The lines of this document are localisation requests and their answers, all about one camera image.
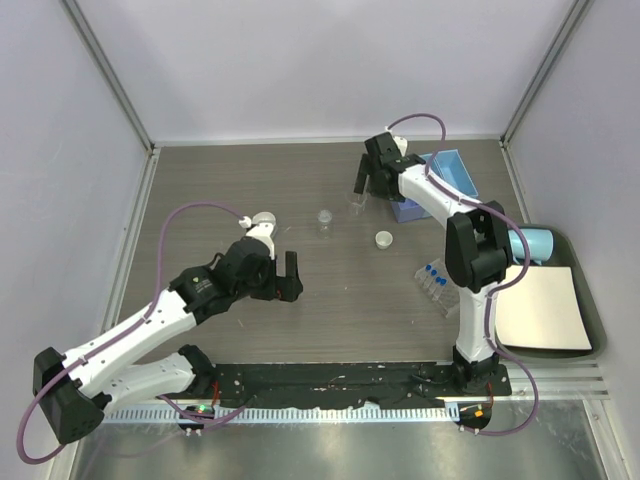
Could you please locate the glass beaker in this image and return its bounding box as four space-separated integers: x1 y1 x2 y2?
346 192 368 217

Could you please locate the purple-blue plastic bin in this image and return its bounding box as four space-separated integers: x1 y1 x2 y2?
391 200 430 223

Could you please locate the white ceramic bowl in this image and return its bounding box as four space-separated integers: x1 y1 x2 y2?
252 211 277 225

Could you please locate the small glass bottle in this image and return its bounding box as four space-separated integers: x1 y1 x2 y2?
317 209 334 239

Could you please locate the clear plastic tube rack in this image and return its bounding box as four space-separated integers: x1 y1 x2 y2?
414 258 459 318

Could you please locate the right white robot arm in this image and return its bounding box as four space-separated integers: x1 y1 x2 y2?
354 132 512 395

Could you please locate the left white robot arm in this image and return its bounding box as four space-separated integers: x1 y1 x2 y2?
33 236 303 445

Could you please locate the light blue right bin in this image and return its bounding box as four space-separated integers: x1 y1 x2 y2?
432 149 478 199

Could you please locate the small white crucible cup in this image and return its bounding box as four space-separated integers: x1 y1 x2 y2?
374 230 394 250

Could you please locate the light blue mug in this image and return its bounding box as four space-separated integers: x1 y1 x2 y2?
509 228 554 265

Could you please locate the dark green tray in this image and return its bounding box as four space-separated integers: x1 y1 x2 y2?
496 223 608 362

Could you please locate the white paper sheet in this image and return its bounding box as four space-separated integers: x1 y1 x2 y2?
496 266 591 351

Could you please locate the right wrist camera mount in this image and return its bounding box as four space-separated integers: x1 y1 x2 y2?
385 127 408 157

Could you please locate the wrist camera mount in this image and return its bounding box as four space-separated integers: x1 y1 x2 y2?
385 127 408 157
238 216 277 260

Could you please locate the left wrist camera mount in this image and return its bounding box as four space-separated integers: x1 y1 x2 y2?
238 216 277 260

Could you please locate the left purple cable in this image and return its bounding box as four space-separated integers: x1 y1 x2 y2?
14 201 254 466

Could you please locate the purple cable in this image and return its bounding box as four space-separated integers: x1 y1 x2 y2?
14 201 254 466
386 112 539 437

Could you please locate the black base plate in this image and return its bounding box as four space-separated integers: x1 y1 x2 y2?
169 362 512 410

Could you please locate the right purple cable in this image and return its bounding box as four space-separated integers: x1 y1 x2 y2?
386 112 539 437

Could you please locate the slotted cable duct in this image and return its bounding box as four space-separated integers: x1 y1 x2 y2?
104 402 459 425

